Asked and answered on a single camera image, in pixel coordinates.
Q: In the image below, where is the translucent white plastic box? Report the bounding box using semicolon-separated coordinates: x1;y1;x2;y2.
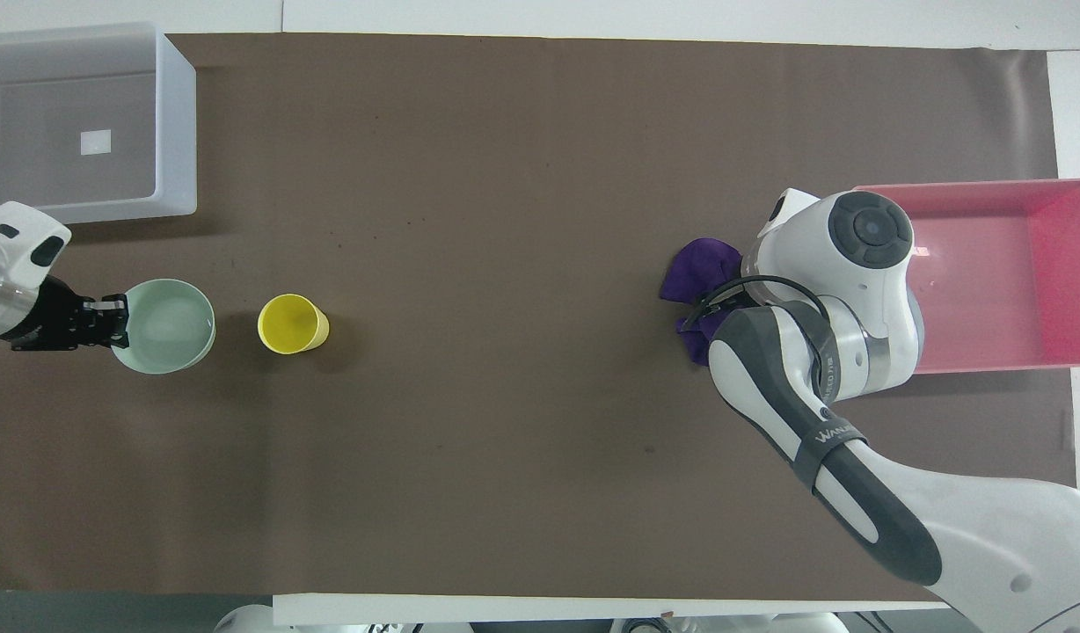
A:
0;22;197;224

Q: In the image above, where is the pink plastic box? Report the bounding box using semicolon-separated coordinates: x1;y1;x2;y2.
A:
852;178;1080;375

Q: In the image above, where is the yellow cup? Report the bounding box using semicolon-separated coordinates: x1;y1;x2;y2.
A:
258;294;331;355

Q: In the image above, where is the light green bowl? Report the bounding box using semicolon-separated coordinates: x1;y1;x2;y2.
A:
109;279;216;375

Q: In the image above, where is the black cable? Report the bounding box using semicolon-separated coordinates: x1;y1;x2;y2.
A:
691;275;845;401

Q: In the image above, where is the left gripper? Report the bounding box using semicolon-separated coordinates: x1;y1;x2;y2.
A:
11;275;90;353

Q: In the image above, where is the purple cloth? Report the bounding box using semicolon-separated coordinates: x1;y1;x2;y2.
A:
660;237;745;367

